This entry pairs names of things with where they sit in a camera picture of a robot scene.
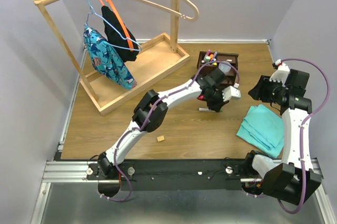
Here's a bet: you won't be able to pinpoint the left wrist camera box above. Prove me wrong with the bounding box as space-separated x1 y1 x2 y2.
222 86 241 102

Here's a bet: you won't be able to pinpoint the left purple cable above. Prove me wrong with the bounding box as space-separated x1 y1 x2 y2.
98 62 241 202

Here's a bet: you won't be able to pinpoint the light blue wire hanger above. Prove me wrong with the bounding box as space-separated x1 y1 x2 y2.
73 0 143 52

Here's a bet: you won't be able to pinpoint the brown wooden desk organizer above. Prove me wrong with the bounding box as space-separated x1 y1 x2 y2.
196 51 239 88

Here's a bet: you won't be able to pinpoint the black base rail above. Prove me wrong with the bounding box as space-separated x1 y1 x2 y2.
87 158 262 191

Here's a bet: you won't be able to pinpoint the teal folded cloth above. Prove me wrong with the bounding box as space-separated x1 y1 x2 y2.
236 104 284 158

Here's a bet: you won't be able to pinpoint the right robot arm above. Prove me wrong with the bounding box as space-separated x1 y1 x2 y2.
242 65 322 207

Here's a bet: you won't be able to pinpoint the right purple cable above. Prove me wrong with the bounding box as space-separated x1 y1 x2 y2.
246 57 331 214

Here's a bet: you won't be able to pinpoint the orange plastic hanger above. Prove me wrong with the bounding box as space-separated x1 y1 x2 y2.
100 0 134 52

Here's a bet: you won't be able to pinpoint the clear paperclip jar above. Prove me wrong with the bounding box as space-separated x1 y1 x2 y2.
218 62 231 75

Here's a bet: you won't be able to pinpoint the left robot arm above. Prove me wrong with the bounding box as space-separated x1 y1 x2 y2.
98 68 227 179

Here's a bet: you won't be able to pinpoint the wooden clothes rack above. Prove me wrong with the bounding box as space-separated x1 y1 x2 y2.
33 0 199 115

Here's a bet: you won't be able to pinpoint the blue patterned shorts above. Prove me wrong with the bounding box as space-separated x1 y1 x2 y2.
83 25 137 90

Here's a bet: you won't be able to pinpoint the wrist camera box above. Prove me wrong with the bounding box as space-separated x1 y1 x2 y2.
269 63 290 84
222 86 241 102

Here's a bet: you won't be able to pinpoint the black garment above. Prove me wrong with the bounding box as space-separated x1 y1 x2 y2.
101 6 139 62

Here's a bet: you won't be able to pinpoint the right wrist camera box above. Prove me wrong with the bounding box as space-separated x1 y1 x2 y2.
269 63 290 84

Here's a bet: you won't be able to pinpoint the purple cable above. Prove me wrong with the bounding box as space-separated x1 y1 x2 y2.
98 62 241 202
246 57 331 214

